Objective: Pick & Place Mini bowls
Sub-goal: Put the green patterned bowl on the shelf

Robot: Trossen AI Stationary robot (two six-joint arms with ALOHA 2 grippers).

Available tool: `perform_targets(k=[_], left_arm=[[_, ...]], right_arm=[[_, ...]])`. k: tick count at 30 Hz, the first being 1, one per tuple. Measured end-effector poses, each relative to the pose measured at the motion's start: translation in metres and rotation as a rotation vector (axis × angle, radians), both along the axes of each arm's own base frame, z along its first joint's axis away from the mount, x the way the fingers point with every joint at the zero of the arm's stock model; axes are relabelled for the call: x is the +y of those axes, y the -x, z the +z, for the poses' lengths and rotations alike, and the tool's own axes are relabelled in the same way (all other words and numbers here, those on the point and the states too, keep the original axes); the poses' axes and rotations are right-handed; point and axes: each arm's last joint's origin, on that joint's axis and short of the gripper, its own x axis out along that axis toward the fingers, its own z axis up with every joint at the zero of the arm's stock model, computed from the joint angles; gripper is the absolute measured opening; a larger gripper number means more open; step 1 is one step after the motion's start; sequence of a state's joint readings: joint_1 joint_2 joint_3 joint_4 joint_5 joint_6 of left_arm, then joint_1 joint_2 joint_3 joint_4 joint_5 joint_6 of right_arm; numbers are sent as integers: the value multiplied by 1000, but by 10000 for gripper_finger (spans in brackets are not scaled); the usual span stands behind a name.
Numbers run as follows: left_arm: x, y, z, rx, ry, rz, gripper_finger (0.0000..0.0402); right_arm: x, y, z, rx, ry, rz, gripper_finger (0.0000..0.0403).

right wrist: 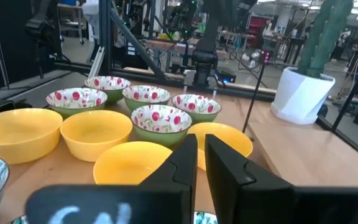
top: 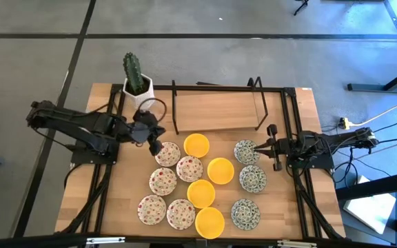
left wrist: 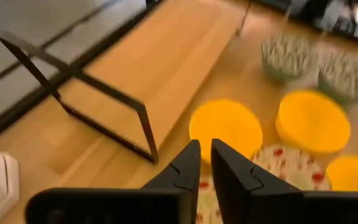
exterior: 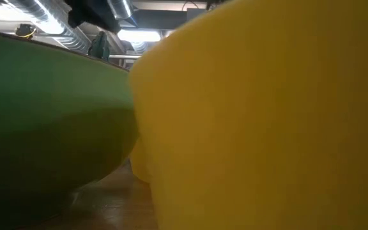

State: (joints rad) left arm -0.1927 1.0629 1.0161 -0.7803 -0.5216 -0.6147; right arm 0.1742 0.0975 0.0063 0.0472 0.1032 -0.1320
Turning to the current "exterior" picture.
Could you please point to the red floral bowl green outside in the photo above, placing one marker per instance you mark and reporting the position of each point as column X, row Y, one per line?
column 43, row 111

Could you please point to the yellow plastic mini bowl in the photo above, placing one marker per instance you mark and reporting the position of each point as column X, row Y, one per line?
column 251, row 127
column 139, row 166

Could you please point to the green cactus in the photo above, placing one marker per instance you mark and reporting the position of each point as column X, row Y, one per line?
column 99, row 46

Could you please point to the bright ceiling light panel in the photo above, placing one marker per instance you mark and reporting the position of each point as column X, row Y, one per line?
column 139, row 35

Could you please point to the long ceiling tube light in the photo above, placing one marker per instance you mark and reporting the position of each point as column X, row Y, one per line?
column 126, row 56

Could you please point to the grey ceiling box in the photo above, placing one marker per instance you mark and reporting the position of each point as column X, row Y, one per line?
column 195, row 14

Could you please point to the small silver spiral duct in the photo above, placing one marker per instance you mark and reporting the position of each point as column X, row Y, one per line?
column 120, row 8

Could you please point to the large silver spiral duct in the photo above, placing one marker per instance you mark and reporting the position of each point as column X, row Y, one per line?
column 65, row 35

